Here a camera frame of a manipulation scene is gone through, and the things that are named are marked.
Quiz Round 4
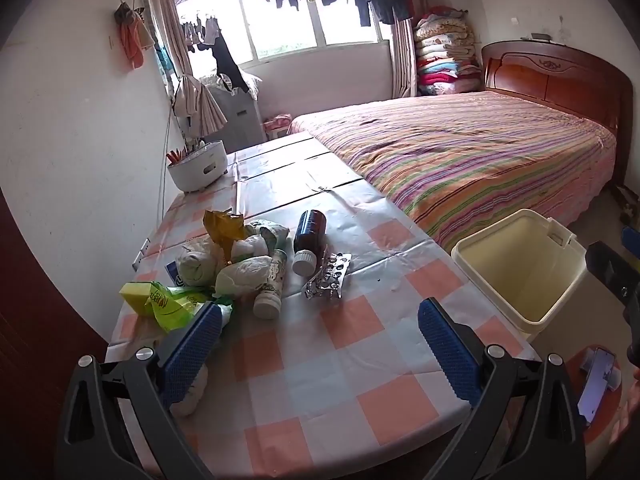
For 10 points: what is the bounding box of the stack of folded quilts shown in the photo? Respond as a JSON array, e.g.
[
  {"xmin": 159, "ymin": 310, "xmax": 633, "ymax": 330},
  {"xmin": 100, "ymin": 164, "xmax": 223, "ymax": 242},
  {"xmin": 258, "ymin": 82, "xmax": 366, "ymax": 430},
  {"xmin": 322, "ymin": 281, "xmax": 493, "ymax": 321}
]
[{"xmin": 413, "ymin": 6, "xmax": 483, "ymax": 96}]

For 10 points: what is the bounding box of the cream plastic trash bin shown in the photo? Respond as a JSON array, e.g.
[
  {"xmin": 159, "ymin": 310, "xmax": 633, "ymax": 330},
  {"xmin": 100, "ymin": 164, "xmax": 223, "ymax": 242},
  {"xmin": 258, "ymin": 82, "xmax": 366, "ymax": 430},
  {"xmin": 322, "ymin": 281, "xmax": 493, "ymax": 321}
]
[{"xmin": 451, "ymin": 209, "xmax": 587, "ymax": 340}]

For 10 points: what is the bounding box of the crumpled white tissue ball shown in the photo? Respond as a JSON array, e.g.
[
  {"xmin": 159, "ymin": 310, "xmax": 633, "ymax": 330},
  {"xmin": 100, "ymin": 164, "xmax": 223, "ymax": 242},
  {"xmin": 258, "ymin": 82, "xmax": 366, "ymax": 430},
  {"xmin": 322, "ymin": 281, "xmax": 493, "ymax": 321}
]
[{"xmin": 176, "ymin": 237, "xmax": 227, "ymax": 286}]

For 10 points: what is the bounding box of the wall power socket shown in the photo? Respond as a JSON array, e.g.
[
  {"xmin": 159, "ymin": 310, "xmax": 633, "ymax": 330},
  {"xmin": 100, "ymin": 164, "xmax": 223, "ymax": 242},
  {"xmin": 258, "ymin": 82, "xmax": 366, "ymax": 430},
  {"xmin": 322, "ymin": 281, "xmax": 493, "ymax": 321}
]
[{"xmin": 131, "ymin": 237, "xmax": 151, "ymax": 271}]

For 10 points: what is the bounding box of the silver pill blister pack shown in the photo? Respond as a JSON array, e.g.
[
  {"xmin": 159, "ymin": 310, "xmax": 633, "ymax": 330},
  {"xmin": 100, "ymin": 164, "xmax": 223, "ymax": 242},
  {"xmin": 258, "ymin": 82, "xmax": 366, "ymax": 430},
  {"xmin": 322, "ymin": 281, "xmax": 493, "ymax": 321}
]
[{"xmin": 303, "ymin": 252, "xmax": 352, "ymax": 299}]

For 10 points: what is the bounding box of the striped bed with sheet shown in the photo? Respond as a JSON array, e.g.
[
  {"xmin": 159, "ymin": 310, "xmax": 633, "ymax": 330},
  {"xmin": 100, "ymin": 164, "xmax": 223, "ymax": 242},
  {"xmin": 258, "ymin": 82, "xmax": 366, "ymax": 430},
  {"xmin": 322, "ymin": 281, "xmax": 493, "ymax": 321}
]
[{"xmin": 290, "ymin": 91, "xmax": 616, "ymax": 250}]

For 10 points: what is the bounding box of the red wooden headboard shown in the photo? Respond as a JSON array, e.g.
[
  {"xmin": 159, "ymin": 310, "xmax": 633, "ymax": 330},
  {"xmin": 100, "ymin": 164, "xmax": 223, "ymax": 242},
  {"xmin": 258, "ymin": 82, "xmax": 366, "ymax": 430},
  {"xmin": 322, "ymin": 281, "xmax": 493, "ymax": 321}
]
[{"xmin": 482, "ymin": 40, "xmax": 634, "ymax": 186}]

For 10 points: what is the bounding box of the yellow wrapper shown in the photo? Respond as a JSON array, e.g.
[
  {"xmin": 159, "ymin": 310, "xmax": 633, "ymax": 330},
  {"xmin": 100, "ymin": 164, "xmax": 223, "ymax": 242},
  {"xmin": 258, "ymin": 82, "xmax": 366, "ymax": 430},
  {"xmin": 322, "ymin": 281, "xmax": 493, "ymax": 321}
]
[{"xmin": 203, "ymin": 210, "xmax": 247, "ymax": 261}]

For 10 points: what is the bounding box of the white round utensil holder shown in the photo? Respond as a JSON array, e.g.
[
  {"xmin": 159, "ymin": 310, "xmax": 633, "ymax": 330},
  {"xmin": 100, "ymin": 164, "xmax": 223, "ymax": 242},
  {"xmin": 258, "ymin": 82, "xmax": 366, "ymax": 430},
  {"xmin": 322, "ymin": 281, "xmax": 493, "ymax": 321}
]
[{"xmin": 168, "ymin": 141, "xmax": 228, "ymax": 193}]

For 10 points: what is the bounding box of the yellow green sponge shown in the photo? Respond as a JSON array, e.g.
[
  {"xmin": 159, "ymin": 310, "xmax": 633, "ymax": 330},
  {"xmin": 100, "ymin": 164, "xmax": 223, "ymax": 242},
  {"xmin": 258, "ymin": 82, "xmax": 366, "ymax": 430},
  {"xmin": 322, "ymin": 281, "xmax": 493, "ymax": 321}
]
[{"xmin": 119, "ymin": 282, "xmax": 155, "ymax": 318}]

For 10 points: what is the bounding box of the red round stool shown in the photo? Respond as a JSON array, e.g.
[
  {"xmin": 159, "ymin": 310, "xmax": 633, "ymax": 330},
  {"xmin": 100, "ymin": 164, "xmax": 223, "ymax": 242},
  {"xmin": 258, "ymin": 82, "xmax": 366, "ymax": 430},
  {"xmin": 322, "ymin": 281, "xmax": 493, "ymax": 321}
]
[{"xmin": 566, "ymin": 344, "xmax": 639, "ymax": 455}]

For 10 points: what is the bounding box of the grey white cabinet appliance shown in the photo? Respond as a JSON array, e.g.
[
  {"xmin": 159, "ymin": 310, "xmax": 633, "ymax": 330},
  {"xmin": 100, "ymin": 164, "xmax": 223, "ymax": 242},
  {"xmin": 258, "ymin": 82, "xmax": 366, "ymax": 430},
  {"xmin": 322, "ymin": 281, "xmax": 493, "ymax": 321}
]
[{"xmin": 205, "ymin": 84, "xmax": 267, "ymax": 154}]

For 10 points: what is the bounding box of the crumpled white green bag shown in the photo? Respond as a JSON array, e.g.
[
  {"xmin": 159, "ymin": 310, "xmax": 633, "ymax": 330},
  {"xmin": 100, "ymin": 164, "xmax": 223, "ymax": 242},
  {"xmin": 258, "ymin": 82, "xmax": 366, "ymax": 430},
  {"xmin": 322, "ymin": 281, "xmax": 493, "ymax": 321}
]
[{"xmin": 215, "ymin": 256, "xmax": 272, "ymax": 298}]

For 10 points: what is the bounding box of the striped curtain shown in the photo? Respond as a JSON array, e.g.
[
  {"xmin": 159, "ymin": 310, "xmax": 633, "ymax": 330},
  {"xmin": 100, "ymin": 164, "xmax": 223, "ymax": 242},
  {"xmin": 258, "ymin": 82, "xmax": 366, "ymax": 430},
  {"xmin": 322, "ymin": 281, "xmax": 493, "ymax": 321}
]
[
  {"xmin": 390, "ymin": 20, "xmax": 418, "ymax": 99},
  {"xmin": 151, "ymin": 0, "xmax": 227, "ymax": 140}
]

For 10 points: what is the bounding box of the black garment on hanger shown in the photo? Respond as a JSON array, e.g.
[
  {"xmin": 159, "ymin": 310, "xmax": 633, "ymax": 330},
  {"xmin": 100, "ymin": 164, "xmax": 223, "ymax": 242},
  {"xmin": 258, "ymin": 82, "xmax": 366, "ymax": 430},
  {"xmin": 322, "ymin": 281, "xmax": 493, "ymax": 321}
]
[{"xmin": 212, "ymin": 35, "xmax": 248, "ymax": 93}]

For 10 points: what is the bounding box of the orange cloth on wall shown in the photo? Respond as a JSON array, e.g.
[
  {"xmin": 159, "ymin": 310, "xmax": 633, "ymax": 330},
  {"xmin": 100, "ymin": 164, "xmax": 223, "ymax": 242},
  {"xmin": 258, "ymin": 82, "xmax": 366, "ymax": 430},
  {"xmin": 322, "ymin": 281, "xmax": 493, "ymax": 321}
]
[{"xmin": 114, "ymin": 2, "xmax": 154, "ymax": 70}]

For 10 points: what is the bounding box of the checkered pink tablecloth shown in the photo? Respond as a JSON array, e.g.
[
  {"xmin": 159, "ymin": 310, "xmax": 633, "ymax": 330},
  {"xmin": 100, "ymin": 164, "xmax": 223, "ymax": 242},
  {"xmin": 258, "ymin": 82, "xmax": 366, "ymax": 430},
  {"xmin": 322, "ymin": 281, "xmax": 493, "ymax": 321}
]
[{"xmin": 137, "ymin": 133, "xmax": 536, "ymax": 479}]

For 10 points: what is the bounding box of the green snack bag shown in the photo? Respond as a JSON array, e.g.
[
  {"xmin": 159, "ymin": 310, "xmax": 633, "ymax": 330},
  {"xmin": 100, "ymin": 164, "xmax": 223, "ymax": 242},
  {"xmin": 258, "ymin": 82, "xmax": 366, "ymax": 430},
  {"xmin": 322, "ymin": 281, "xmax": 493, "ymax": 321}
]
[{"xmin": 146, "ymin": 282, "xmax": 233, "ymax": 333}]

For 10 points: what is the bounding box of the dark brown medicine bottle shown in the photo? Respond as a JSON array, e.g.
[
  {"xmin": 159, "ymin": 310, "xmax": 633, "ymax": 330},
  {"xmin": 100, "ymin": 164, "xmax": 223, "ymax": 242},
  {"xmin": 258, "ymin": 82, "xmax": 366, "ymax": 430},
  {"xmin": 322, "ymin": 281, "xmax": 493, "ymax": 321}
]
[{"xmin": 292, "ymin": 209, "xmax": 326, "ymax": 278}]

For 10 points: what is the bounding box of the white cylindrical tube bottle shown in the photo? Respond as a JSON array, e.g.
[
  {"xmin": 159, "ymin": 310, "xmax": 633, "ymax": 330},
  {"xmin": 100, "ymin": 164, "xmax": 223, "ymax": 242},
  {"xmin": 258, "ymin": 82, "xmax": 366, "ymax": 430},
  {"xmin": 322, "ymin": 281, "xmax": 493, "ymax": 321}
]
[{"xmin": 253, "ymin": 249, "xmax": 288, "ymax": 320}]

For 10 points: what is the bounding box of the right striped curtain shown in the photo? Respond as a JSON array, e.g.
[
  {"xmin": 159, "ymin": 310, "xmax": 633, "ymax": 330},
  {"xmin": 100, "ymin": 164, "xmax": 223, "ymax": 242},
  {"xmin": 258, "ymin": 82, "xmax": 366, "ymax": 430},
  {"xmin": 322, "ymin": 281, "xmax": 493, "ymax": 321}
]
[{"xmin": 390, "ymin": 20, "xmax": 418, "ymax": 99}]

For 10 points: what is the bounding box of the left striped curtain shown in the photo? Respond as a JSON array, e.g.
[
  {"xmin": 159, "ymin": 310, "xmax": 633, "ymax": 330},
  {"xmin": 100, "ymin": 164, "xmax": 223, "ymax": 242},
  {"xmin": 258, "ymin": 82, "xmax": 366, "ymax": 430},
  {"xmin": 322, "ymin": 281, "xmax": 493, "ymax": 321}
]
[{"xmin": 151, "ymin": 0, "xmax": 227, "ymax": 140}]

